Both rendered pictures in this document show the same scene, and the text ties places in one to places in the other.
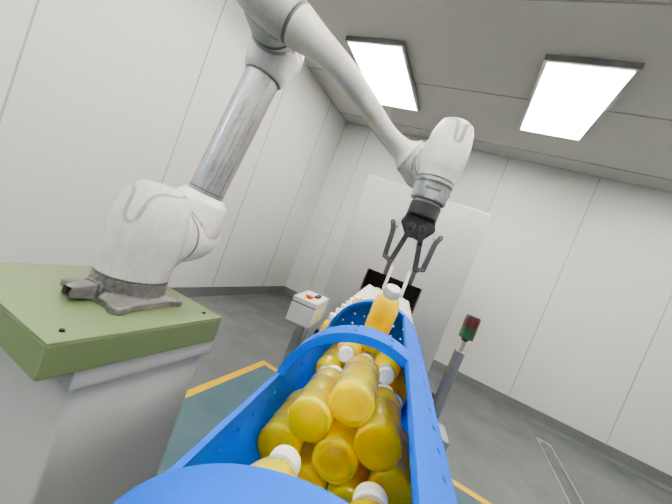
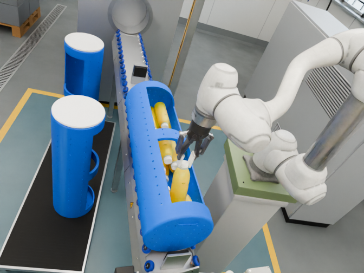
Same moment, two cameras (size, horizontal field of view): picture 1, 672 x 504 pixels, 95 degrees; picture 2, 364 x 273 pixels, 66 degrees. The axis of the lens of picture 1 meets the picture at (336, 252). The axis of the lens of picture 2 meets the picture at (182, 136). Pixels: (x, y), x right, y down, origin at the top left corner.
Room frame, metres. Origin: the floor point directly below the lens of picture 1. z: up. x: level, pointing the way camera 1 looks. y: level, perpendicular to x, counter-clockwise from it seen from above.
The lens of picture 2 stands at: (1.36, -0.69, 2.09)
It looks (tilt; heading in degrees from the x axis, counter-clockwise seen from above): 40 degrees down; 142
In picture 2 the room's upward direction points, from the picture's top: 21 degrees clockwise
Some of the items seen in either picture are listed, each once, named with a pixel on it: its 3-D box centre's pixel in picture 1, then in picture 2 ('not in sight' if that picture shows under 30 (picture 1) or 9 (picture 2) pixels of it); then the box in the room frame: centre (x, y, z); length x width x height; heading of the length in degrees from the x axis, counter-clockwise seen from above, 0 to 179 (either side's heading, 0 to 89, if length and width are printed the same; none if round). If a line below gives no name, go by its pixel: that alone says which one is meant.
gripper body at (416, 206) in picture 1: (419, 221); (198, 130); (0.76, -0.17, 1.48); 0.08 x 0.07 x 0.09; 79
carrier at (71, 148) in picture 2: not in sight; (76, 163); (0.10, -0.44, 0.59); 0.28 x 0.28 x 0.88
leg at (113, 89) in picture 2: not in sight; (112, 93); (-1.00, 0.12, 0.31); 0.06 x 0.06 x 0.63; 79
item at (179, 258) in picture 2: not in sight; (175, 259); (1.00, -0.22, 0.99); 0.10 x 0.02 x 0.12; 79
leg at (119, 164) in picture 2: not in sight; (118, 167); (-0.04, -0.08, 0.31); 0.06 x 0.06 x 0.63; 79
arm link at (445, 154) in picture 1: (445, 152); (219, 90); (0.78, -0.16, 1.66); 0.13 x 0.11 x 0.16; 2
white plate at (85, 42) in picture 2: not in sight; (84, 41); (-0.69, -0.26, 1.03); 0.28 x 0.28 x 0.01
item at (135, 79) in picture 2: not in sight; (139, 75); (-0.30, 0.04, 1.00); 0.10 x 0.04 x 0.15; 79
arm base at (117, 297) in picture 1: (121, 284); (261, 163); (0.69, 0.43, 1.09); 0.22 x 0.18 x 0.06; 163
